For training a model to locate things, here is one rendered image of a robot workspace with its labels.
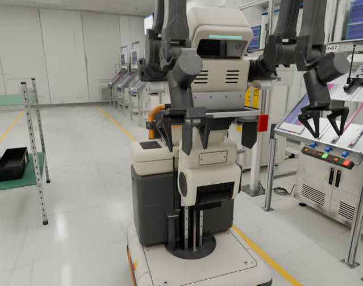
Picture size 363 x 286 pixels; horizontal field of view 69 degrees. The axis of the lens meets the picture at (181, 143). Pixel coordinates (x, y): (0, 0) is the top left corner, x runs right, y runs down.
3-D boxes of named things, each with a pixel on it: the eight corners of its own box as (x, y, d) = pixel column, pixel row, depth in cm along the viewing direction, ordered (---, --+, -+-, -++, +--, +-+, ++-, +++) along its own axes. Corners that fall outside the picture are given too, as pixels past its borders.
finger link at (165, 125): (195, 147, 61) (190, 109, 63) (165, 150, 59) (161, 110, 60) (186, 152, 67) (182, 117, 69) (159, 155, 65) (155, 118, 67)
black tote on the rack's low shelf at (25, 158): (22, 179, 207) (20, 165, 204) (-4, 182, 200) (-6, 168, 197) (29, 157, 257) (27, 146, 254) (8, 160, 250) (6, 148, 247)
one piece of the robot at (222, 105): (176, 147, 103) (176, 91, 97) (238, 141, 111) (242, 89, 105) (190, 160, 88) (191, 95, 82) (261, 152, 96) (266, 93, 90)
